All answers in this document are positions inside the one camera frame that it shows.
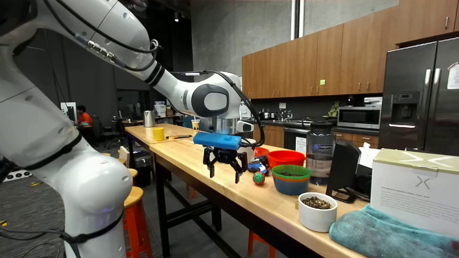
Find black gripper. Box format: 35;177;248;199
203;146;246;183

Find white cardboard box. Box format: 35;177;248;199
369;149;459;238

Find silver microwave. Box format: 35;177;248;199
336;106;380;130

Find white ceramic cup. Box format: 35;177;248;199
296;192;336;232

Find orange stool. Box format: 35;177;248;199
123;186;153;258

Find blue purple toy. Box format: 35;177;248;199
246;159;268;175

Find black refrigerator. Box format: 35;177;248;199
378;37;459;155

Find person in orange shirt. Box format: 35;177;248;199
77;104;91;127

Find red bowl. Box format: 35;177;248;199
268;150;305;167

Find black table frame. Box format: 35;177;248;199
126;129;319;258

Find yellow cup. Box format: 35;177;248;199
151;127;164;142

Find dark water bottle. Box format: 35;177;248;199
306;120;334;185

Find wooden upper cabinets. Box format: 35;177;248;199
242;0;459;99

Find teal towel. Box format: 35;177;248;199
328;206;459;258

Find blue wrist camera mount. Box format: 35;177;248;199
193;132;240;150

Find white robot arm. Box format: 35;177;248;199
0;0;242;258

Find green blue stacked bowls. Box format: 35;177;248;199
271;165;309;195

